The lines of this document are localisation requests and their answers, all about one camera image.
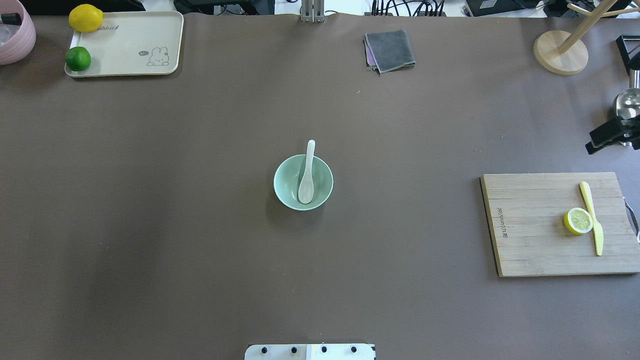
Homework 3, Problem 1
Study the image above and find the white ceramic spoon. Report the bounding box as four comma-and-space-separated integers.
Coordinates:
297, 139, 316, 204

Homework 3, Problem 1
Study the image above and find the bamboo cutting board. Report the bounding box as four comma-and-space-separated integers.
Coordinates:
480, 172, 640, 277

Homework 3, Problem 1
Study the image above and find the yellow plastic knife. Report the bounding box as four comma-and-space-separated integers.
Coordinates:
579, 181, 604, 256

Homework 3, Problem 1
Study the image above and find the wooden cup tree stand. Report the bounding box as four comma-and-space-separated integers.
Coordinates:
533, 0, 640, 76

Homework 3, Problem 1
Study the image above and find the green lime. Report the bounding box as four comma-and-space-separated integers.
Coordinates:
65, 46, 92, 72

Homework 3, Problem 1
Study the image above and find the lemon half slice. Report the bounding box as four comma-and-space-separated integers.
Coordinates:
562, 207, 594, 235

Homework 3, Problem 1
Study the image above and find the beige cartoon tray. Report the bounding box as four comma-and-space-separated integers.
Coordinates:
64, 11, 185, 78

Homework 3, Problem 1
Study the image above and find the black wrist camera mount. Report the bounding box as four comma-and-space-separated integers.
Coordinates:
585, 116, 640, 155

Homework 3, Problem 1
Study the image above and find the pink cloth under grey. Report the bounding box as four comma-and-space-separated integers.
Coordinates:
363, 40, 378, 71

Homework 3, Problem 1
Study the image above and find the metal scoop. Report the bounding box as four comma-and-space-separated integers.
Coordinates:
615, 68, 640, 147

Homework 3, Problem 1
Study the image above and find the grey folded cloth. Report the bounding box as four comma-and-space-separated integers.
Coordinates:
364, 29, 416, 75

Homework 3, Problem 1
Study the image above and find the aluminium frame post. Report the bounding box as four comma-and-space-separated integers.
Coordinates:
300, 0, 325, 23

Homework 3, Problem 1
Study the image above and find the whole yellow lemon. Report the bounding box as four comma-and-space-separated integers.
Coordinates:
68, 3, 104, 33

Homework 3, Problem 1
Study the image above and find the light green bowl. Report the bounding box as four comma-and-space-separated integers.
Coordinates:
273, 153, 334, 211

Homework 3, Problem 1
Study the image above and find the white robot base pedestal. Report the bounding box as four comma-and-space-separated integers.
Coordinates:
244, 342, 377, 360

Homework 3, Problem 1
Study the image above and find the black glass rack tray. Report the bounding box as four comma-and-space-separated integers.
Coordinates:
615, 34, 640, 74

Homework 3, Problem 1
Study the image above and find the pink bowl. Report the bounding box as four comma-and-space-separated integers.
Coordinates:
0, 0, 36, 66

